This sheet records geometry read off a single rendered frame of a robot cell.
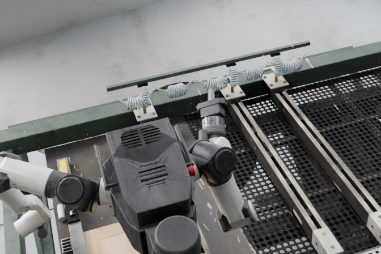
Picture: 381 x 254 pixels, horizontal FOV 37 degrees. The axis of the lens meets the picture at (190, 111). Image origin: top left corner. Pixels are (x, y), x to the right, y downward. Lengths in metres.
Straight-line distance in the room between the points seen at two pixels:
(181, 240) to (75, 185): 0.45
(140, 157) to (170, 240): 0.32
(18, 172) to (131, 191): 0.41
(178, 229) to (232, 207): 0.51
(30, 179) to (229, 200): 0.65
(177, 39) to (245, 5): 0.80
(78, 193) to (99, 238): 0.60
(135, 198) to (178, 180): 0.13
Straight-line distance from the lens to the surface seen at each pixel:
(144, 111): 2.71
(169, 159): 1.63
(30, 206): 2.02
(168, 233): 1.44
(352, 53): 3.17
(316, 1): 6.01
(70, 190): 1.74
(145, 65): 5.63
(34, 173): 1.82
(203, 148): 1.83
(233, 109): 2.77
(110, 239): 2.29
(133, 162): 1.63
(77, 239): 2.29
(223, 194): 1.89
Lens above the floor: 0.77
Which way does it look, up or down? 22 degrees up
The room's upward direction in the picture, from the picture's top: 18 degrees counter-clockwise
